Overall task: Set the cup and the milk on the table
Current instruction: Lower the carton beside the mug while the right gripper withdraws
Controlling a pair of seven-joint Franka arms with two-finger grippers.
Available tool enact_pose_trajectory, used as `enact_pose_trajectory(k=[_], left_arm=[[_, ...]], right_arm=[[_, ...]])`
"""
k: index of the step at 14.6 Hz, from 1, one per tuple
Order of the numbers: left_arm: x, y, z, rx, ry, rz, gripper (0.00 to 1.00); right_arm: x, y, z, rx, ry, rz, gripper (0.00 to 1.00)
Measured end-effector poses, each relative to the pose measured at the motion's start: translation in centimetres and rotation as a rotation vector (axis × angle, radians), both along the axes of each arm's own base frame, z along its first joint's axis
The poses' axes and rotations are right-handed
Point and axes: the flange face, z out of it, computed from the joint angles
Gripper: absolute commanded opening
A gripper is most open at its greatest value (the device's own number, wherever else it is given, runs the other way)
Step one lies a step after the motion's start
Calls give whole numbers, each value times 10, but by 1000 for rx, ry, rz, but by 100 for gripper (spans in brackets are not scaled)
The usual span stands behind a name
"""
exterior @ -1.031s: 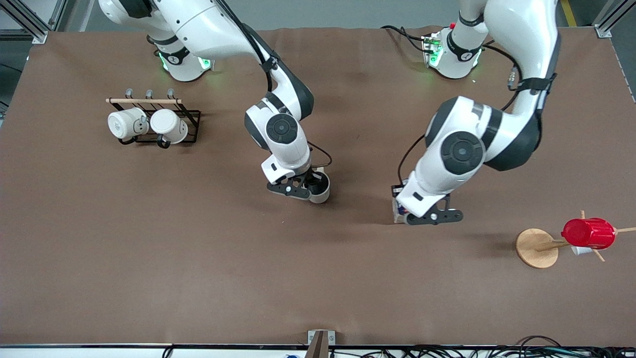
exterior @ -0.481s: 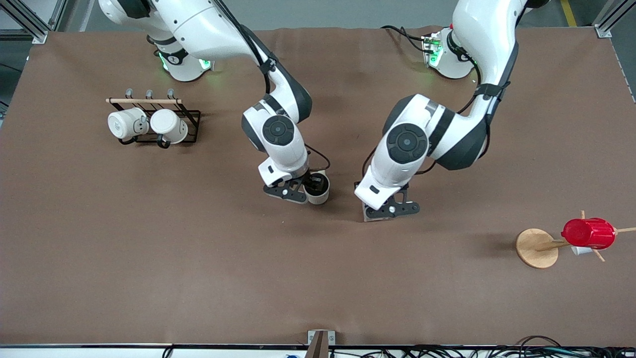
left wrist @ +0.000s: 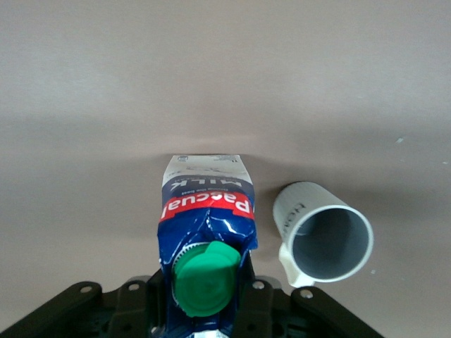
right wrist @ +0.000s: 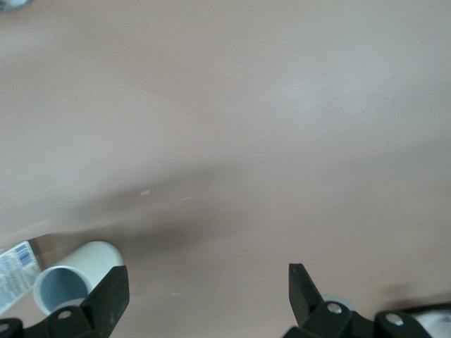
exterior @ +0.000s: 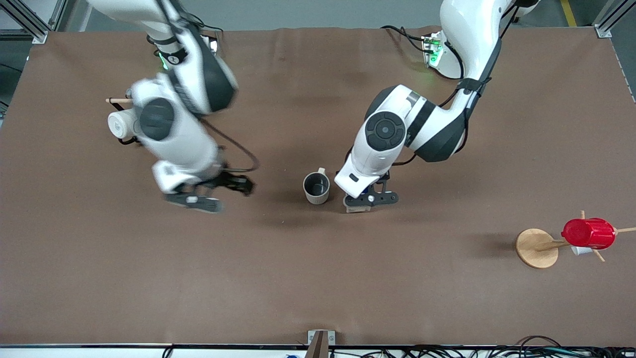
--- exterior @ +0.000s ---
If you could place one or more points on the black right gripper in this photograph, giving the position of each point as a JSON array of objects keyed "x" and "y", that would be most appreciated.
[{"x": 229, "y": 180}]

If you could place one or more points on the blue milk carton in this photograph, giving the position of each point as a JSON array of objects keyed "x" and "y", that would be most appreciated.
[{"x": 357, "y": 209}]

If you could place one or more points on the grey ceramic mug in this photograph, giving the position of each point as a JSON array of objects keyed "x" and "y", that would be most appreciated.
[{"x": 316, "y": 191}]

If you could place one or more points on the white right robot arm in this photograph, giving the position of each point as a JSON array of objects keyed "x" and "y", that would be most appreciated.
[{"x": 174, "y": 134}]

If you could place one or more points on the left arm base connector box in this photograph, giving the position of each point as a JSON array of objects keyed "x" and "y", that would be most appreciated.
[{"x": 431, "y": 49}]

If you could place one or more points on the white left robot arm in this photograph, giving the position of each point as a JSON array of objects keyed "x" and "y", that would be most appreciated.
[{"x": 382, "y": 149}]

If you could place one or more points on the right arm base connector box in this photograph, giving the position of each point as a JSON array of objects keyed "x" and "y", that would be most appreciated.
[{"x": 213, "y": 44}]

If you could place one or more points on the small white cup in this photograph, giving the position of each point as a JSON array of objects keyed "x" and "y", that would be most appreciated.
[{"x": 580, "y": 251}]

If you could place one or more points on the red plastic cup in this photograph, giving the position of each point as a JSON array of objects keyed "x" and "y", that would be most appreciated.
[{"x": 589, "y": 233}]

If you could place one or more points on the brown table cover sheet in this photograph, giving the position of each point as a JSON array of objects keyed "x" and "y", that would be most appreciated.
[{"x": 318, "y": 273}]

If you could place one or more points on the white mug with dots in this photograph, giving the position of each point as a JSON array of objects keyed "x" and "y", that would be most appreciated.
[{"x": 121, "y": 124}]

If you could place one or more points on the wooden mug tree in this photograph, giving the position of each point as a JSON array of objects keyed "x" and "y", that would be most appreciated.
[{"x": 536, "y": 248}]

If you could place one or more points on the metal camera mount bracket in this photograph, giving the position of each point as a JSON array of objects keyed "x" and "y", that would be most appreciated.
[{"x": 320, "y": 343}]

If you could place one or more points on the aluminium frame profile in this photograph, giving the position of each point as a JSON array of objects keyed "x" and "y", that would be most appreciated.
[{"x": 30, "y": 25}]

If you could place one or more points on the aluminium corner post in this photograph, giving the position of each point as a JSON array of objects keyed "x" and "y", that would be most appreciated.
[{"x": 608, "y": 22}]

